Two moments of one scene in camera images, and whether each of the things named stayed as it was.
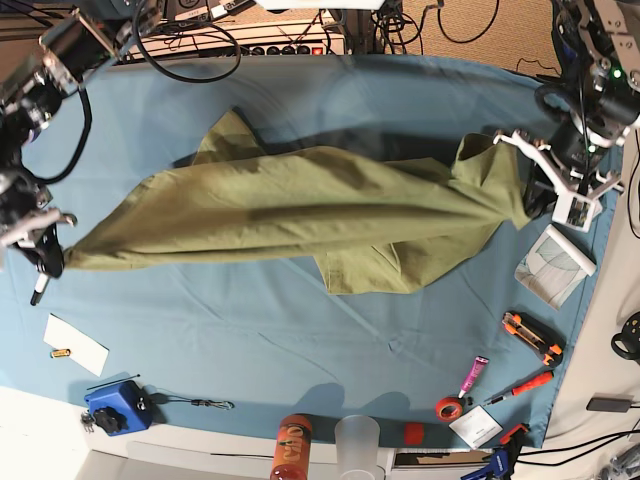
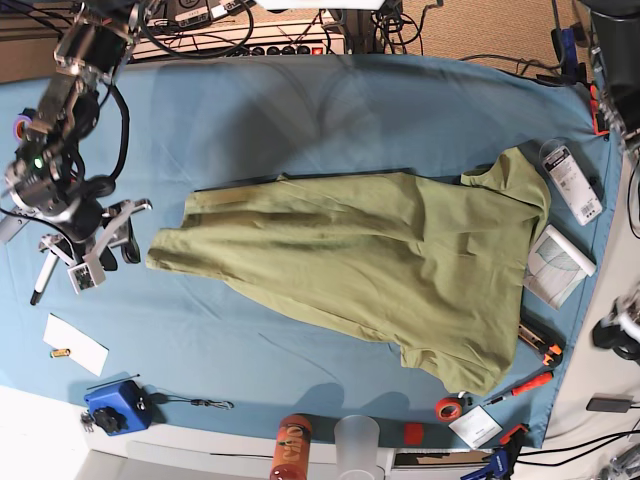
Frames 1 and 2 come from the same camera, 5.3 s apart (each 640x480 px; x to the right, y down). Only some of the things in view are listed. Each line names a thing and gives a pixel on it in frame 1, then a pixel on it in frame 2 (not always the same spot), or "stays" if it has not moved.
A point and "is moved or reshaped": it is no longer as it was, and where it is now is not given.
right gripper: (563, 176) to (620, 329)
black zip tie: (112, 382) stays
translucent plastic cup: (357, 446) stays
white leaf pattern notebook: (554, 269) stays
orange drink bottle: (292, 450) stays
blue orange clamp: (502, 457) stays
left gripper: (48, 254) to (86, 230)
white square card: (476, 426) stays
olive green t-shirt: (372, 224) is moved or reshaped
